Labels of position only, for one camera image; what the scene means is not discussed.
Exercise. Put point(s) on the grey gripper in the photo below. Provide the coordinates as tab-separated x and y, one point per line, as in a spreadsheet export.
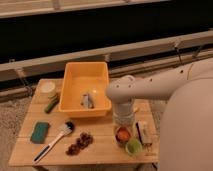
123	116

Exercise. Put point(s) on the red apple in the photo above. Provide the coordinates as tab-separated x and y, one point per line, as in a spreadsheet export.
123	134

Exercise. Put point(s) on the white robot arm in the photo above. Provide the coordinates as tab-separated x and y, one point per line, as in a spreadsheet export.
186	127

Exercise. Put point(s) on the metal cup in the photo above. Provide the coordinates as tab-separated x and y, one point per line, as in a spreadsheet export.
120	142

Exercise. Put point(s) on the green plastic cup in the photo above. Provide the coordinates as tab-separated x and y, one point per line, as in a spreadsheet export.
133	147

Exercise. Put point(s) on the small grey object in bin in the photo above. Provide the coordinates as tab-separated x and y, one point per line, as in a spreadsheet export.
87	101

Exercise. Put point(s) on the yellow plastic bin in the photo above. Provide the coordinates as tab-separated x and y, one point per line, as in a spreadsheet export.
81	78

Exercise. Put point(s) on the dark grape bunch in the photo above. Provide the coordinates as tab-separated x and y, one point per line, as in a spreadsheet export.
81	143

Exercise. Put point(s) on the white dish brush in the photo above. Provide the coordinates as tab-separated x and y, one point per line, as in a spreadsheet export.
66	129

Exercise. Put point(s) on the green cucumber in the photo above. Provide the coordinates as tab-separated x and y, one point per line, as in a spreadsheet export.
51	105

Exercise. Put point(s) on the white round bowl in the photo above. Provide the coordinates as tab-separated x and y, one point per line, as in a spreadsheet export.
48	87

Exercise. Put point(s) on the green sponge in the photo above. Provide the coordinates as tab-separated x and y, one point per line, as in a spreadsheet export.
39	133

